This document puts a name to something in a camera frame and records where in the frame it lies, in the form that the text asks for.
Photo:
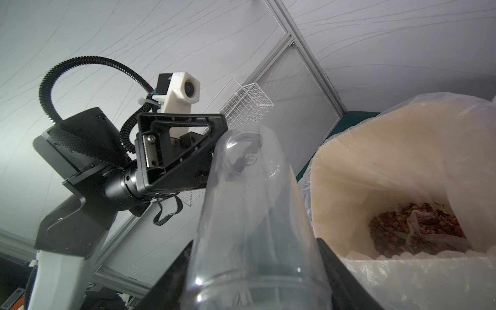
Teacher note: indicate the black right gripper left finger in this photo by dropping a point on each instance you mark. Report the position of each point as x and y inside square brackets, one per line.
[167, 292]

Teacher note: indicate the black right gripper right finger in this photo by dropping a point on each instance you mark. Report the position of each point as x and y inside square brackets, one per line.
[346, 291]

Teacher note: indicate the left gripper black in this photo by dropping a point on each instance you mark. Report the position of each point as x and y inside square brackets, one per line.
[174, 152]

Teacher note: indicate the jar with flowers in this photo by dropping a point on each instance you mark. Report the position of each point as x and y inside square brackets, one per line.
[255, 247]

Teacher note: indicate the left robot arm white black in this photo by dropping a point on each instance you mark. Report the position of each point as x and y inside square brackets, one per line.
[95, 159]

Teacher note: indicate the cream trash bin with bag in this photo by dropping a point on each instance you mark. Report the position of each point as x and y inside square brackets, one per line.
[434, 148]

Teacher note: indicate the white wire basket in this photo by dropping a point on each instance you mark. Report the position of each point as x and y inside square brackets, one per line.
[240, 104]

